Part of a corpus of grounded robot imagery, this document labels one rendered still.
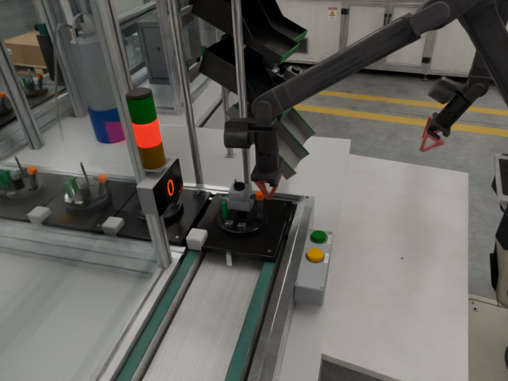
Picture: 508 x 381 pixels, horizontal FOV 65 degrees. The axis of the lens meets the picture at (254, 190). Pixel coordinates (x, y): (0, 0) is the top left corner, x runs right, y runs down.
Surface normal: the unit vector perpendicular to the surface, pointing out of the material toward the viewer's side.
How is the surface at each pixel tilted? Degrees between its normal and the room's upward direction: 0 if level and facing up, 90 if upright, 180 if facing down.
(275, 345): 0
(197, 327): 0
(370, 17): 90
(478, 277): 0
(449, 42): 90
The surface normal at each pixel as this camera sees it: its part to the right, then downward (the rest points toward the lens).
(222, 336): -0.04, -0.82
